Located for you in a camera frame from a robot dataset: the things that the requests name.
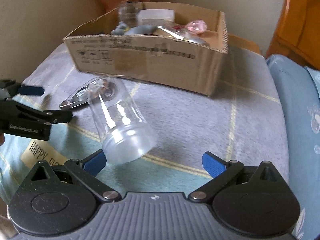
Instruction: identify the frosted clear plastic jar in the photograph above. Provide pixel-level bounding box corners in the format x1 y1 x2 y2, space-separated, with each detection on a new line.
87 77 156 164

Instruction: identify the grey cat figurine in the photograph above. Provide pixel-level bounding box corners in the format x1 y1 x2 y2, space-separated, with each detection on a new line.
111 21 157 35

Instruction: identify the fish oil capsule bottle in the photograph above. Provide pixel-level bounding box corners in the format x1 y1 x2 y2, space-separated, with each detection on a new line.
157 25 210 47

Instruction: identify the white cotton swab container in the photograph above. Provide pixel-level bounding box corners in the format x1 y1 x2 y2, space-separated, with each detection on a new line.
137 9 175 25

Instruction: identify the pink round keychain toy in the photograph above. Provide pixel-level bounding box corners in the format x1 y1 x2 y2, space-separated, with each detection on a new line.
185 20 207 35

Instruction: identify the person left hand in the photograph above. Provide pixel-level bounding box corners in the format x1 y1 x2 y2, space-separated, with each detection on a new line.
0 133 5 145

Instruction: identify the clear blister toy package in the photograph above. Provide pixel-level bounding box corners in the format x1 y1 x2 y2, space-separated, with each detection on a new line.
58 78 118 110

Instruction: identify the grey checked table cloth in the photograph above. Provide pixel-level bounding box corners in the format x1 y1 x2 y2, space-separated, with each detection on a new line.
1 46 289 202

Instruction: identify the cardboard box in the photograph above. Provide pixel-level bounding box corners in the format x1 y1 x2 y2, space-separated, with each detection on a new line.
64 2 228 96

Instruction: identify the blue floral bed sheet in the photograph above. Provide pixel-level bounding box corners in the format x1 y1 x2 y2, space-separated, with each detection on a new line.
266 55 319 239

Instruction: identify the wooden bed headboard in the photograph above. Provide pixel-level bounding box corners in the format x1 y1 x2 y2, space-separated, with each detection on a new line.
266 0 319 70

